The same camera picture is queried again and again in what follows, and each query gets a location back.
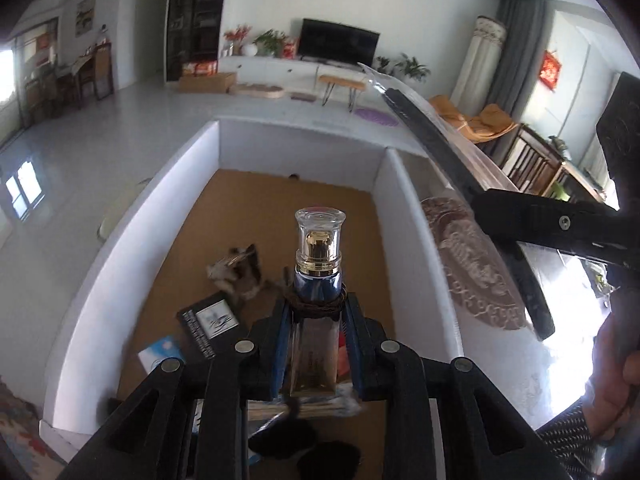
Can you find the brown hair tie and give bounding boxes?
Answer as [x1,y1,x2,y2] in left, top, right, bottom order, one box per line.
[286,287,347,320]

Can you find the person's right hand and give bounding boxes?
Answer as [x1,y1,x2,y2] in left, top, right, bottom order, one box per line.
[589,310,640,441]

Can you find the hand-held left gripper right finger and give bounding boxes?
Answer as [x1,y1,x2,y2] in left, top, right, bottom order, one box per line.
[342,292,571,480]

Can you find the curved beige floor tray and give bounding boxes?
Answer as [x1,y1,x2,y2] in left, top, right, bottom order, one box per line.
[230,81,286,102]

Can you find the black packet clear sleeve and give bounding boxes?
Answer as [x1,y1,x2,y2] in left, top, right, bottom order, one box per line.
[357,61,557,342]

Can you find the brown cardboard box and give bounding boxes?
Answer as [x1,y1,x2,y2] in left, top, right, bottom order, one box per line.
[177,72,237,94]

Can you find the glass perfume bottle gold cap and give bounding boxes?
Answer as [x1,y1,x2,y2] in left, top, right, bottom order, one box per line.
[282,206,351,396]

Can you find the person's right forearm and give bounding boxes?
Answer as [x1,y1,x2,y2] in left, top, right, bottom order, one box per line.
[536,400,608,480]

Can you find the bushy green potted plant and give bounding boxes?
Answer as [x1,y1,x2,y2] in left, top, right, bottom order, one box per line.
[252,30,291,58]

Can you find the wooden side desk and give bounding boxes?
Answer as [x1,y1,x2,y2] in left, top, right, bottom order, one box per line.
[547,135,621,206]

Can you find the black box white labels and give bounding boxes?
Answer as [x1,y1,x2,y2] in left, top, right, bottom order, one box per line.
[176,297,239,358]

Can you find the dark wooden chair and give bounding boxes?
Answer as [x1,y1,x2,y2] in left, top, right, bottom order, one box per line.
[500,124,563,196]

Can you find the black television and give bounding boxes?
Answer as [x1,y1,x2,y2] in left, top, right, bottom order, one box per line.
[299,18,381,66]

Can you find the red wall hanging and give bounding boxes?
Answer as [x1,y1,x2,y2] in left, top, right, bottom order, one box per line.
[537,50,561,92]

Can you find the orange lounge chair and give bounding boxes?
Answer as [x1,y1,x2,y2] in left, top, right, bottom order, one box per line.
[429,94,521,143]

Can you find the black glass display cabinet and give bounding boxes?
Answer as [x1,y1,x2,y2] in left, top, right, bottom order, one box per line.
[165,0,231,81]

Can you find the blue and white box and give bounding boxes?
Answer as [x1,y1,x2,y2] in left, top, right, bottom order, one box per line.
[137,336,187,373]

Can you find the dark wooden console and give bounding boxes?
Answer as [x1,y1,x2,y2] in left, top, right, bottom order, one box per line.
[55,42,116,106]

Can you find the framed wall picture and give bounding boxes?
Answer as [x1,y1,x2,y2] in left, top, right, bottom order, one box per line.
[75,0,97,37]

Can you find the red snack packet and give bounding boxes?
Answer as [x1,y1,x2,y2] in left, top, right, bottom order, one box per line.
[336,327,353,386]

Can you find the patterned rug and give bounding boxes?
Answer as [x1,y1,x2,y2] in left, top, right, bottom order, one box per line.
[0,375,68,480]

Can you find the white storage box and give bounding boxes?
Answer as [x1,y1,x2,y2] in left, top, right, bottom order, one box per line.
[40,119,466,448]

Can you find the black pouch white stitched edge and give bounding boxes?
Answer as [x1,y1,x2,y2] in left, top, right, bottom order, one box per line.
[247,412,317,459]

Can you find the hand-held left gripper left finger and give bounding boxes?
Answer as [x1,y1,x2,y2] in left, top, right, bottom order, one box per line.
[57,302,296,480]

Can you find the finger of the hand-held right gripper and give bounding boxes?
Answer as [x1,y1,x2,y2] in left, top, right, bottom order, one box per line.
[471,187,566,257]

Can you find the white floor air conditioner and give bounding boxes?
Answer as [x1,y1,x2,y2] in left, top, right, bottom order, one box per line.
[450,15,508,108]

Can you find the red flower arrangement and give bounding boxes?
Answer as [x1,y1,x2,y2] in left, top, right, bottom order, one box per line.
[223,25,252,56]

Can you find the white television cabinet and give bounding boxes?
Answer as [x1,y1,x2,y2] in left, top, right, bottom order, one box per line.
[217,55,401,92]

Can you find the wooden bench hairpin legs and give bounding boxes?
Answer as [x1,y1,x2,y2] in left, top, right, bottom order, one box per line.
[317,75,366,111]

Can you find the large potted plant white pot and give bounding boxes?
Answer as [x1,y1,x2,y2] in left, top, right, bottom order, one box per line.
[395,55,431,83]

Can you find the purple round mat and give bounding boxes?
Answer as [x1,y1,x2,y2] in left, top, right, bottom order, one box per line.
[354,107,401,127]

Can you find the grey curtain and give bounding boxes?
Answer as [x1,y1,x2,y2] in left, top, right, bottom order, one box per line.
[487,0,551,126]

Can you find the sequin bow ornament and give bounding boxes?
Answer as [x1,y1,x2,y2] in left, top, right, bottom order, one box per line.
[207,244,264,306]

